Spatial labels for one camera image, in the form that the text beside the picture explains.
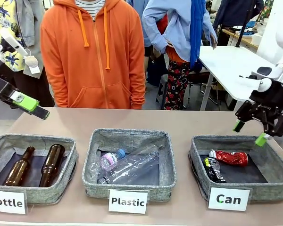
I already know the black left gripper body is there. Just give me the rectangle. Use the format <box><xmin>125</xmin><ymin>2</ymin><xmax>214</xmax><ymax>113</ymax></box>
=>
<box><xmin>0</xmin><ymin>55</ymin><xmax>17</xmax><ymax>104</ymax></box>

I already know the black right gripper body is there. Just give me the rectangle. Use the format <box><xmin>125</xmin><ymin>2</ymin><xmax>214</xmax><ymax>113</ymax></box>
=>
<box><xmin>249</xmin><ymin>81</ymin><xmax>283</xmax><ymax>115</ymax></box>

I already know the crushed red can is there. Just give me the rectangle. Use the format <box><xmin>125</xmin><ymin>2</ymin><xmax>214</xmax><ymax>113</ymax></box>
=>
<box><xmin>215</xmin><ymin>150</ymin><xmax>250</xmax><ymax>168</ymax></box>

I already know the wide dark brown glass bottle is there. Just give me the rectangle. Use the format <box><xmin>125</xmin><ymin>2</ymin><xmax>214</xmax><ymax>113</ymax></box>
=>
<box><xmin>39</xmin><ymin>144</ymin><xmax>66</xmax><ymax>188</ymax></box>

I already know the slim brown glass bottle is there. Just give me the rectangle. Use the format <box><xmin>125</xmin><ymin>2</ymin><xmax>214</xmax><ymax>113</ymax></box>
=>
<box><xmin>3</xmin><ymin>145</ymin><xmax>36</xmax><ymax>187</ymax></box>

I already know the crushed black can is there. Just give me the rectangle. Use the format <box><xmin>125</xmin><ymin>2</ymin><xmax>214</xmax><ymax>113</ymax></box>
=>
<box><xmin>203</xmin><ymin>149</ymin><xmax>227</xmax><ymax>184</ymax></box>

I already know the small water bottle pink label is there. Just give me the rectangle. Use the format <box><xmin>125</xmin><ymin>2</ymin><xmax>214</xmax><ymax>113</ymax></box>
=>
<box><xmin>87</xmin><ymin>148</ymin><xmax>127</xmax><ymax>182</ymax></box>

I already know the large clear plastic bottle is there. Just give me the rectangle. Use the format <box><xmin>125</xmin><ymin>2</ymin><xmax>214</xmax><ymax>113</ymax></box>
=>
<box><xmin>97</xmin><ymin>144</ymin><xmax>166</xmax><ymax>185</ymax></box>

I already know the person's left forearm orange sleeve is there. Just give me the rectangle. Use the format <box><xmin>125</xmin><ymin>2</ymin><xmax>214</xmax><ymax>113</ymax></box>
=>
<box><xmin>128</xmin><ymin>63</ymin><xmax>147</xmax><ymax>110</ymax></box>

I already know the person's right forearm orange sleeve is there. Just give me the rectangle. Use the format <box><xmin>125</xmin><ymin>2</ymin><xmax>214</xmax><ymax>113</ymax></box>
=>
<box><xmin>45</xmin><ymin>63</ymin><xmax>70</xmax><ymax>108</ymax></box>

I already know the grey fabric basket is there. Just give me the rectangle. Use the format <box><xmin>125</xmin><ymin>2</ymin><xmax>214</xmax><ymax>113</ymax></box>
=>
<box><xmin>188</xmin><ymin>134</ymin><xmax>283</xmax><ymax>202</ymax></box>
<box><xmin>82</xmin><ymin>128</ymin><xmax>177</xmax><ymax>202</ymax></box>
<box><xmin>0</xmin><ymin>134</ymin><xmax>79</xmax><ymax>204</ymax></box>

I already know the white Can label sign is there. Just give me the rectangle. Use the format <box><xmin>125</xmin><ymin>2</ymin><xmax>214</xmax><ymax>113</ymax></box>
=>
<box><xmin>207</xmin><ymin>186</ymin><xmax>251</xmax><ymax>212</ymax></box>

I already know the blue-shirted person's hand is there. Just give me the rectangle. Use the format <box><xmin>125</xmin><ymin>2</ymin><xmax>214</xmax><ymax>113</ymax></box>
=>
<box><xmin>210</xmin><ymin>32</ymin><xmax>218</xmax><ymax>50</ymax></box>

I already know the white paper tag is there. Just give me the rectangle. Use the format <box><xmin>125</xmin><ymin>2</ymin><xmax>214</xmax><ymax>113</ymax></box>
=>
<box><xmin>23</xmin><ymin>65</ymin><xmax>42</xmax><ymax>80</ymax></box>

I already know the round knitted pouch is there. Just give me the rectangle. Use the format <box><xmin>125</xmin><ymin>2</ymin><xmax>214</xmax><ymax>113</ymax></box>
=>
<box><xmin>23</xmin><ymin>55</ymin><xmax>39</xmax><ymax>68</ymax></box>

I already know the white cylindrical rod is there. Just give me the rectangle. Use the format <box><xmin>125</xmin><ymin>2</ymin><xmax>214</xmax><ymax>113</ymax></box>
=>
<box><xmin>0</xmin><ymin>28</ymin><xmax>28</xmax><ymax>57</ymax></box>

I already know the white table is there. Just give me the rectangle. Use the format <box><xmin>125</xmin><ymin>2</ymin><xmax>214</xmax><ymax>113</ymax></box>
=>
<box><xmin>198</xmin><ymin>46</ymin><xmax>278</xmax><ymax>111</ymax></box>

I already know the white paper roll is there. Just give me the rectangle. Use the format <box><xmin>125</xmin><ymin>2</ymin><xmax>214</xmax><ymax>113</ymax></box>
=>
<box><xmin>251</xmin><ymin>32</ymin><xmax>266</xmax><ymax>47</ymax></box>

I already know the wooden table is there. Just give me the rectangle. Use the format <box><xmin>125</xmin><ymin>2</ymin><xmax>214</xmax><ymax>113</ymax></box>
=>
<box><xmin>221</xmin><ymin>28</ymin><xmax>260</xmax><ymax>51</ymax></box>

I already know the person in floral yellow shirt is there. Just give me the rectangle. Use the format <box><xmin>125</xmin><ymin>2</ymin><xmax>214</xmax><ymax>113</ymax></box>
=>
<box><xmin>0</xmin><ymin>0</ymin><xmax>55</xmax><ymax>108</ymax></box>

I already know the person in orange hoodie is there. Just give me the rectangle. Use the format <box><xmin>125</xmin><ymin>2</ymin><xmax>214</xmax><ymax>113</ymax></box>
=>
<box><xmin>40</xmin><ymin>0</ymin><xmax>147</xmax><ymax>110</ymax></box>

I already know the blue scarf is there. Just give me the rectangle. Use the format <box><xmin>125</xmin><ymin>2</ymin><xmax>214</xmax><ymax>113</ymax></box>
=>
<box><xmin>190</xmin><ymin>0</ymin><xmax>207</xmax><ymax>70</ymax></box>

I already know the person in dark jacket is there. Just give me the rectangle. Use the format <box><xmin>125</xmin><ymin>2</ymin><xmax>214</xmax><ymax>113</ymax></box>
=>
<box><xmin>213</xmin><ymin>0</ymin><xmax>265</xmax><ymax>30</ymax></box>

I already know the white Bottle label sign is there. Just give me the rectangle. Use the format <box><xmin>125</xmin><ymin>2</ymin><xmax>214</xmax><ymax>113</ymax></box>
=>
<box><xmin>0</xmin><ymin>189</ymin><xmax>28</xmax><ymax>215</ymax></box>

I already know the person in blue shirt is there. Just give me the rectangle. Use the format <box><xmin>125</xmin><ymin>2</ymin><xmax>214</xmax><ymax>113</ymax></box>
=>
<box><xmin>142</xmin><ymin>0</ymin><xmax>219</xmax><ymax>111</ymax></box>

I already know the white Plastic label sign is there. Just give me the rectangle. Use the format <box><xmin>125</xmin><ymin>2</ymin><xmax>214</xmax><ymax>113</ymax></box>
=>
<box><xmin>108</xmin><ymin>189</ymin><xmax>149</xmax><ymax>215</ymax></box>

